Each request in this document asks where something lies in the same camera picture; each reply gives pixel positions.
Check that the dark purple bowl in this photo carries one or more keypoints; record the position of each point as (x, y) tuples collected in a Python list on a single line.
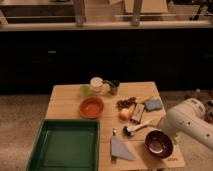
[(159, 144)]

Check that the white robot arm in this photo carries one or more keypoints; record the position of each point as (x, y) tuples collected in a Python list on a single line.
[(188, 117)]

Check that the white cup stack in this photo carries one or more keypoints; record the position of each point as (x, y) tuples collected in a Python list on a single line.
[(96, 85)]

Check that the green plastic tray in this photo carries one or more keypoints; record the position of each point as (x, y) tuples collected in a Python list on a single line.
[(66, 145)]

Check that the dark cup with plant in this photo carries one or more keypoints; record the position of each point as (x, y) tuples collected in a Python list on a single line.
[(113, 86)]

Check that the light green cup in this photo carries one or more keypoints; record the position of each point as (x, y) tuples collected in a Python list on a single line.
[(84, 91)]

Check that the brown grape bunch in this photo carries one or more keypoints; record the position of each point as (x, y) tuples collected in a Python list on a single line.
[(126, 103)]

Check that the orange bowl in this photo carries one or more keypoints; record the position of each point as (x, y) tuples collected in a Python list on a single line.
[(91, 107)]

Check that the orange fruit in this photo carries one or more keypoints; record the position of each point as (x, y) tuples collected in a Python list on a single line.
[(125, 114)]

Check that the brown rectangular block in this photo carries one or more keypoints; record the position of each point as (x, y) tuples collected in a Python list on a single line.
[(137, 114)]

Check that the blue sponge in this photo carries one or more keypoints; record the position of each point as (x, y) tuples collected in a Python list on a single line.
[(152, 105)]

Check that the white dish brush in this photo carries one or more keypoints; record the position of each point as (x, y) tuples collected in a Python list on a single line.
[(131, 130)]

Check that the blue folded cloth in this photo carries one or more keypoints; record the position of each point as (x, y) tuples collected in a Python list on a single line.
[(120, 150)]

